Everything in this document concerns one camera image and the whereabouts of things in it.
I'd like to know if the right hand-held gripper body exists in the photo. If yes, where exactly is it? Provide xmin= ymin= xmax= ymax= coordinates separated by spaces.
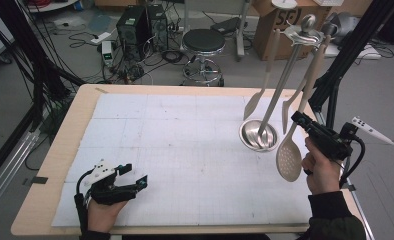
xmin=304 ymin=115 xmax=394 ymax=162

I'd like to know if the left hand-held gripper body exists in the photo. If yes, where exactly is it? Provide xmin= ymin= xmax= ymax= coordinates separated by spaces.
xmin=84 ymin=159 xmax=138 ymax=206

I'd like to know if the beige slotted turner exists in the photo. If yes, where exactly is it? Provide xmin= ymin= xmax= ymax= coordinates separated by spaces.
xmin=281 ymin=43 xmax=323 ymax=136

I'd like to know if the beige perforated skimmer spoon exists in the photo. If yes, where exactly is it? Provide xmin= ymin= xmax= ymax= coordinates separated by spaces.
xmin=275 ymin=34 xmax=331 ymax=183

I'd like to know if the beige pointed spatula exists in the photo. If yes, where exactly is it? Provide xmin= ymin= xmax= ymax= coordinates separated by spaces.
xmin=242 ymin=28 xmax=282 ymax=122

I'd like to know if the metal utensil stand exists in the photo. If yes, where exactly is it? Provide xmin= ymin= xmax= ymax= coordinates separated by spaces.
xmin=238 ymin=13 xmax=327 ymax=154

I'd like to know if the person's left hand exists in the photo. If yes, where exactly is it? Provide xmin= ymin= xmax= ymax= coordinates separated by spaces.
xmin=86 ymin=199 xmax=129 ymax=234

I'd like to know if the person's right hand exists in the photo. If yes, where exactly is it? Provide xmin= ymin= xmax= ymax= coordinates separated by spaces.
xmin=300 ymin=137 xmax=343 ymax=196

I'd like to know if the white foam mat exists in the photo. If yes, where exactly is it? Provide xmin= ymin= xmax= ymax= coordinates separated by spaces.
xmin=51 ymin=93 xmax=336 ymax=228

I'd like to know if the black tape strip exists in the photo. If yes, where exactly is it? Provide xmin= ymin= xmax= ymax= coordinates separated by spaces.
xmin=22 ymin=175 xmax=49 ymax=187

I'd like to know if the cardboard box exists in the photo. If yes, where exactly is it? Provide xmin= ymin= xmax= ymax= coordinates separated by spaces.
xmin=253 ymin=0 xmax=333 ymax=62

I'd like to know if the white flat device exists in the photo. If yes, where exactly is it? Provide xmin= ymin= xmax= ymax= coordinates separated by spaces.
xmin=313 ymin=43 xmax=383 ymax=61

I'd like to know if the grey rounded device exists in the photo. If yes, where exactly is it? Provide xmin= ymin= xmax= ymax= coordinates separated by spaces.
xmin=321 ymin=12 xmax=361 ymax=38

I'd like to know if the white bench power supply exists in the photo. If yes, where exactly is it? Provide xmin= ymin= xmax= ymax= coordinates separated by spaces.
xmin=100 ymin=40 xmax=115 ymax=68

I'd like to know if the white round disc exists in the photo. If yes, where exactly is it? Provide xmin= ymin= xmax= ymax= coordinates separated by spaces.
xmin=271 ymin=0 xmax=298 ymax=10

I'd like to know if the black flat case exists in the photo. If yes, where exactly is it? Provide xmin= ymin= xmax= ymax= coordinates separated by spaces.
xmin=210 ymin=16 xmax=243 ymax=36

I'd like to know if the black round stool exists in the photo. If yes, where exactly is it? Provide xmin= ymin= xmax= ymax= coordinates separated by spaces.
xmin=181 ymin=28 xmax=226 ymax=88

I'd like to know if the white power strip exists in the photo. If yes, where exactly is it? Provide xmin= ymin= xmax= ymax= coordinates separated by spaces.
xmin=90 ymin=31 xmax=113 ymax=46

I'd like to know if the black computer tower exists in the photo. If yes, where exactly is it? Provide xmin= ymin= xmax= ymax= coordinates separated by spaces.
xmin=147 ymin=3 xmax=169 ymax=51
xmin=115 ymin=5 xmax=153 ymax=63

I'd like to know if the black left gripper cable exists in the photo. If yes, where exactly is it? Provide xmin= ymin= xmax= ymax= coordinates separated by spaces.
xmin=74 ymin=167 xmax=94 ymax=234

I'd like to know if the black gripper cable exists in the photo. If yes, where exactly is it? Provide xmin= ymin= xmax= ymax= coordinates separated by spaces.
xmin=74 ymin=167 xmax=94 ymax=234
xmin=339 ymin=135 xmax=367 ymax=188

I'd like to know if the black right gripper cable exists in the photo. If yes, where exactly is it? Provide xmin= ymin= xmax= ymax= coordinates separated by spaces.
xmin=339 ymin=135 xmax=367 ymax=188

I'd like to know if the aluminium rail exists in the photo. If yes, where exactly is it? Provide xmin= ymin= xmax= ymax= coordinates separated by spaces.
xmin=0 ymin=128 xmax=41 ymax=214
xmin=314 ymin=111 xmax=376 ymax=240

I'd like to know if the black metal frame stand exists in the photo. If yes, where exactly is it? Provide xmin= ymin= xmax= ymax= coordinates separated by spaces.
xmin=299 ymin=0 xmax=394 ymax=144
xmin=0 ymin=0 xmax=86 ymax=131

